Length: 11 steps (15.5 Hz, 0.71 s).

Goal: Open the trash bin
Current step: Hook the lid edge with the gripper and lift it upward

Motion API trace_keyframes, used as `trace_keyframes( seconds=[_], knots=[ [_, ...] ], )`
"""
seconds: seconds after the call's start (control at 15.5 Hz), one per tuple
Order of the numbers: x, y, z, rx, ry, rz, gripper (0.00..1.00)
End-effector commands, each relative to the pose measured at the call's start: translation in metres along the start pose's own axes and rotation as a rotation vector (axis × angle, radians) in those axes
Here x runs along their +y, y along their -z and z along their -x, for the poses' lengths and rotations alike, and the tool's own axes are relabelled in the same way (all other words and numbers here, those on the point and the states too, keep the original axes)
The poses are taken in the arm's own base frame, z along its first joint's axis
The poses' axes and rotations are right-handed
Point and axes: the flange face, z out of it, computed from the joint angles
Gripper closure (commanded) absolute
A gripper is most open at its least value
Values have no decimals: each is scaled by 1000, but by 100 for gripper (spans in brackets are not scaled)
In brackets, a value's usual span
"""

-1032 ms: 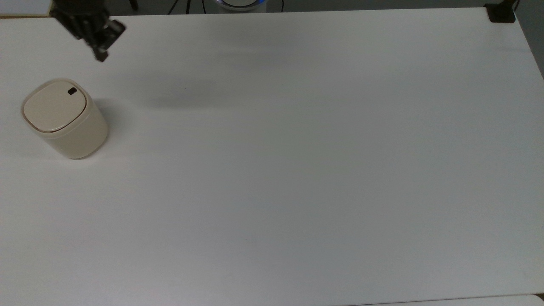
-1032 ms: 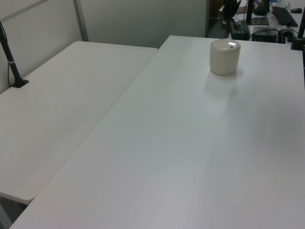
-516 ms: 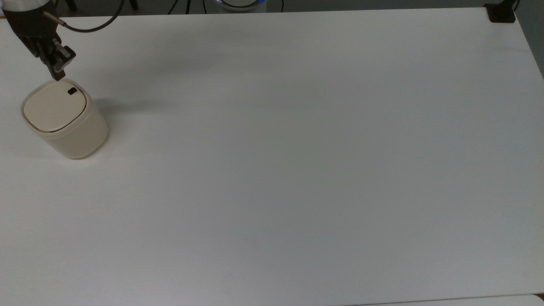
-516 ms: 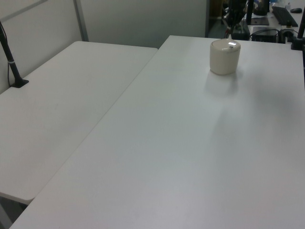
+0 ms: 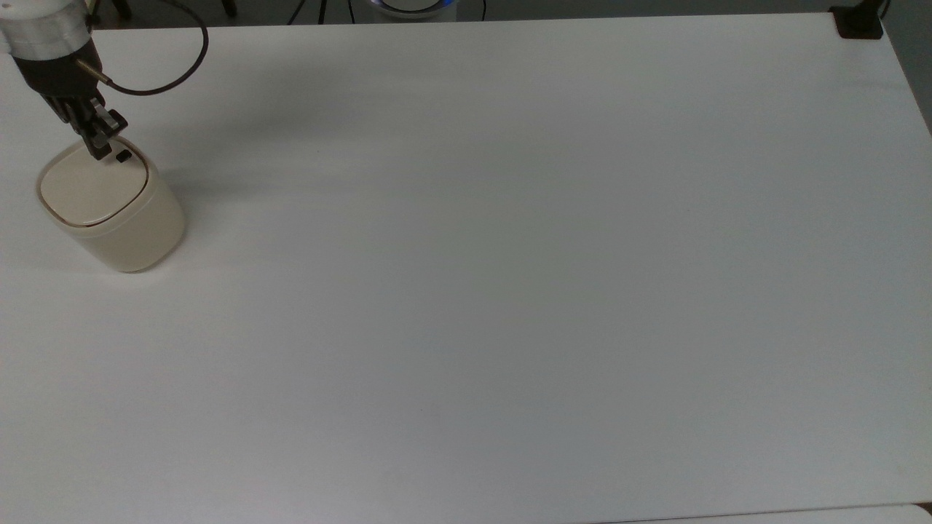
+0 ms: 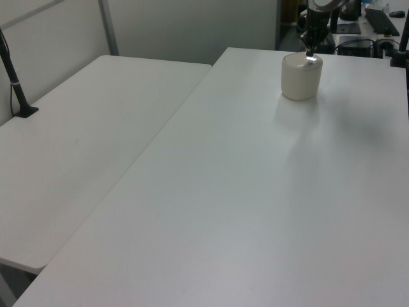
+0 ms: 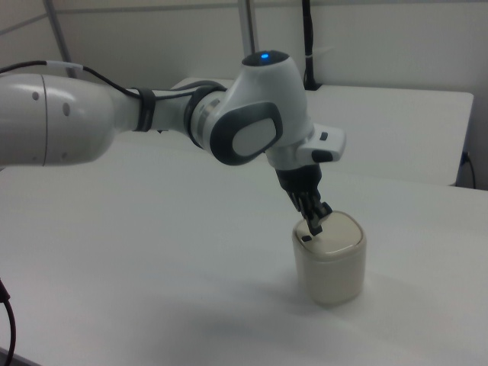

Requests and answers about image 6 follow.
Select beige trash bin with lid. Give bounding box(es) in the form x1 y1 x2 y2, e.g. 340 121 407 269
281 52 323 102

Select white adjacent table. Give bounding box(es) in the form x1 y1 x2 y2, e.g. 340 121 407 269
0 54 213 274

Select black camera stand pole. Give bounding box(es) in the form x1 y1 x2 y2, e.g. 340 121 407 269
389 12 409 68

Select grey partition frame post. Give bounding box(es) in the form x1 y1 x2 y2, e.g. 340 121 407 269
98 0 120 57

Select black camera stand with cable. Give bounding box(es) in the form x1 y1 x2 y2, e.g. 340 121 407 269
0 28 40 120

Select black computer box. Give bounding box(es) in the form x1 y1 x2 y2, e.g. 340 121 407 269
334 35 375 57

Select black keyboard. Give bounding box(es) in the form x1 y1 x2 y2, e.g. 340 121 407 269
364 7 401 37

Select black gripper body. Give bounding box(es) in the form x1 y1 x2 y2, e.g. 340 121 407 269
299 8 331 42

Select black mat on desk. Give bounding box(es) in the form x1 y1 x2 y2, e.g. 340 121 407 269
334 22 362 35

